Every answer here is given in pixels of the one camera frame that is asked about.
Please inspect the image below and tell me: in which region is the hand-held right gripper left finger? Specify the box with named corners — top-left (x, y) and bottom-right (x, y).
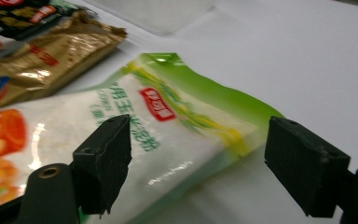
top-left (72, 114), bottom-right (133, 217)

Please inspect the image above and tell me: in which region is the green and white food packet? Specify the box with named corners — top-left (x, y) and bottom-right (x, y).
top-left (0, 51), bottom-right (285, 224)

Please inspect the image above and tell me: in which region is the black and red food packet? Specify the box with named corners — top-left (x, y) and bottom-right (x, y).
top-left (0, 0), bottom-right (98, 42)

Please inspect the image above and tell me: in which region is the clear plastic container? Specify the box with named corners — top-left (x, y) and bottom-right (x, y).
top-left (83, 0), bottom-right (220, 37)

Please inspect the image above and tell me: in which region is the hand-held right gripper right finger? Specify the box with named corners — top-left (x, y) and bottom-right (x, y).
top-left (264, 116), bottom-right (351, 218)

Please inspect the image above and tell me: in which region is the golden brown food packet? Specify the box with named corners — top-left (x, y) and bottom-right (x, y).
top-left (0, 10), bottom-right (129, 114)

